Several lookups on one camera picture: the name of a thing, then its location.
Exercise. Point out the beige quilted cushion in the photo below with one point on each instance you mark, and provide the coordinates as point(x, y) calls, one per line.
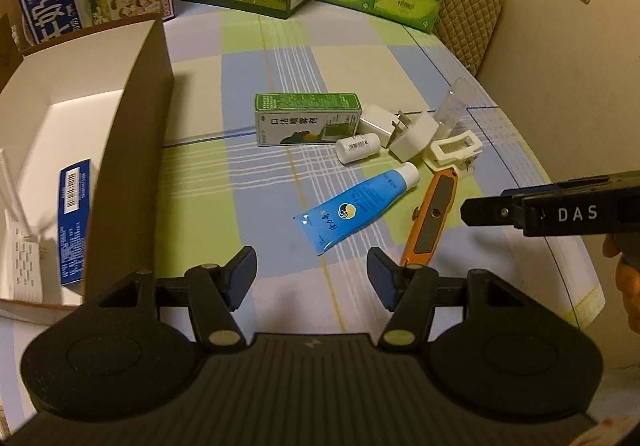
point(472, 6)

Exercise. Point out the white flat-prong charger plug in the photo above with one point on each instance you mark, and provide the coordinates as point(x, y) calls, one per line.
point(376, 122)

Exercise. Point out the white router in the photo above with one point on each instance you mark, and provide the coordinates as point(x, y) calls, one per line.
point(25, 256)

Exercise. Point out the person's right hand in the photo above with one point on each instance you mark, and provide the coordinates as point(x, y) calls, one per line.
point(626, 282)

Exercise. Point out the small green spray box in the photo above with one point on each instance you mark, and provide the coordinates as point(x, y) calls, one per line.
point(300, 121)

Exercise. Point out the blue ointment tube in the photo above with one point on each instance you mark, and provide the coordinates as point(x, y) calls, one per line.
point(350, 211)

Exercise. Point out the white pill bottle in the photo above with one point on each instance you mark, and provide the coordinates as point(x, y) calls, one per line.
point(357, 148)

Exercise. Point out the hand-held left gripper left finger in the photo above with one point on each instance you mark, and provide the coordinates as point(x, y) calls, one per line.
point(245, 272)

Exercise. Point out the white hair claw clip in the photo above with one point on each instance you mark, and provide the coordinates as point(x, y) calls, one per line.
point(457, 154)

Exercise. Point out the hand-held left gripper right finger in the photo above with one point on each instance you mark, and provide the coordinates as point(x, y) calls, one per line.
point(377, 273)

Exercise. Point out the cardboard box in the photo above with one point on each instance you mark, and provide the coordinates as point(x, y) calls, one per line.
point(60, 126)

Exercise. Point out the white round-prong charger plug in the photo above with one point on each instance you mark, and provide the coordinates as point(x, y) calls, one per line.
point(412, 139)

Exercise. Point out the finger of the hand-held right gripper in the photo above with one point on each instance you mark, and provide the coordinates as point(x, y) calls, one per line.
point(525, 189)
point(487, 212)

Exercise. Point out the plaid bed sheet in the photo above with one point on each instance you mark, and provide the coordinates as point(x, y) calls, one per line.
point(340, 51)

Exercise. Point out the blue medicine box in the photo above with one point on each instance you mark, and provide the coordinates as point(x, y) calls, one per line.
point(75, 221)

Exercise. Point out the orange utility knife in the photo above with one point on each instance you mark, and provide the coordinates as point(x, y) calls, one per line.
point(432, 216)

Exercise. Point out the clear plastic ruler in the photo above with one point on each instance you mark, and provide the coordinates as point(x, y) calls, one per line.
point(456, 106)

